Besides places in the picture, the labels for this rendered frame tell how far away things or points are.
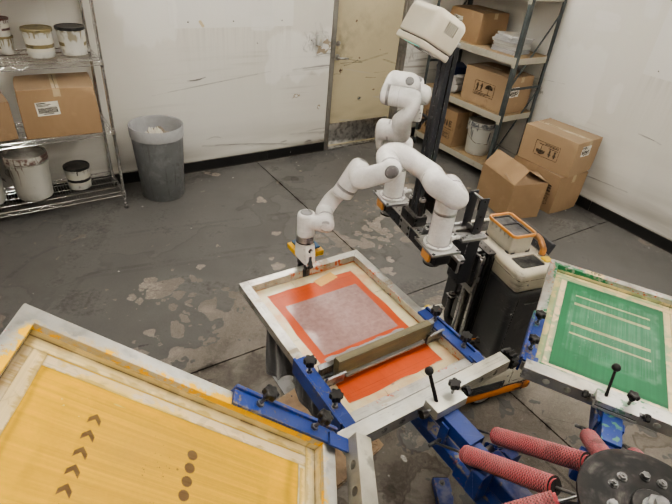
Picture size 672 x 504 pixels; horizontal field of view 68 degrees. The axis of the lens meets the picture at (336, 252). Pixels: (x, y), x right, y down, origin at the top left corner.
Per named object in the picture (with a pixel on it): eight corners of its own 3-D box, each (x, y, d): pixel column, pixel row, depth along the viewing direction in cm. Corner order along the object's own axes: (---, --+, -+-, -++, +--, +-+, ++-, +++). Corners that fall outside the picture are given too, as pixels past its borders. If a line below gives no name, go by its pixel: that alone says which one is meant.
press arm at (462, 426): (427, 412, 157) (430, 402, 154) (441, 405, 160) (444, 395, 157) (466, 456, 145) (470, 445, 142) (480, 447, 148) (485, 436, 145)
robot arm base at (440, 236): (448, 233, 221) (455, 202, 212) (463, 248, 212) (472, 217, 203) (417, 237, 216) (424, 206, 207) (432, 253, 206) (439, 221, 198)
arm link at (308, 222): (334, 208, 204) (335, 219, 197) (332, 229, 210) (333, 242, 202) (297, 206, 203) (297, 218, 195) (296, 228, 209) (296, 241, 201)
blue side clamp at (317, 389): (292, 372, 173) (292, 358, 169) (304, 367, 175) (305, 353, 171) (338, 438, 152) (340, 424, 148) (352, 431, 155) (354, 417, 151)
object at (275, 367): (264, 373, 225) (265, 301, 201) (272, 371, 226) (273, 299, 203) (316, 453, 194) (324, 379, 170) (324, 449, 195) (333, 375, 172)
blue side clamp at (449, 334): (414, 322, 199) (417, 309, 195) (424, 319, 202) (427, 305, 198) (468, 373, 179) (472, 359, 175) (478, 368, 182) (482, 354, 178)
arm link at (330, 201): (357, 196, 193) (329, 236, 203) (354, 181, 204) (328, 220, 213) (338, 186, 190) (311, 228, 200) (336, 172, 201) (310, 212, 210)
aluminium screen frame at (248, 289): (238, 290, 205) (238, 283, 203) (355, 256, 233) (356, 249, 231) (342, 435, 152) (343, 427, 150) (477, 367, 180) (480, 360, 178)
